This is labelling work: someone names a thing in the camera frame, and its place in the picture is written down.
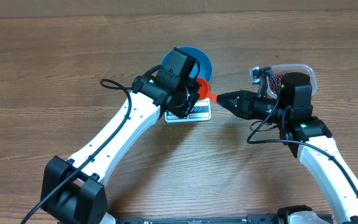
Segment orange scoop with blue handle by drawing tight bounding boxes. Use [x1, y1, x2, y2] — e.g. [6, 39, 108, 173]
[196, 77, 218, 104]

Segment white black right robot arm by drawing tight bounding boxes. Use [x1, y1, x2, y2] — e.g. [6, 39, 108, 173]
[216, 72, 358, 223]

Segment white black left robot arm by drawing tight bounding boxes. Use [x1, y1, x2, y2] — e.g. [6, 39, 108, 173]
[35, 65, 201, 223]

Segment red adzuki beans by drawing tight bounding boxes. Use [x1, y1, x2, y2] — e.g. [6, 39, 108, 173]
[268, 73, 285, 94]

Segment cardboard back panel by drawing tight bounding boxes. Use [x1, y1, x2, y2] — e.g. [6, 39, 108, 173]
[0, 0, 358, 19]

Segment white digital kitchen scale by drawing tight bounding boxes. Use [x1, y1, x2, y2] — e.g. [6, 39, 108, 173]
[164, 98, 211, 123]

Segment clear plastic food container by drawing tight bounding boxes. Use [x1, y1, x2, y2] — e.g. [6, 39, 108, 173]
[264, 63, 318, 100]

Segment teal blue plastic bowl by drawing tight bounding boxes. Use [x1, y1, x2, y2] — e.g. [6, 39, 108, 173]
[178, 46, 213, 82]

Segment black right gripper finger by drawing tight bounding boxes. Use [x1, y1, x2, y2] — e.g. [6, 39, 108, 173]
[217, 90, 254, 103]
[221, 101, 244, 118]

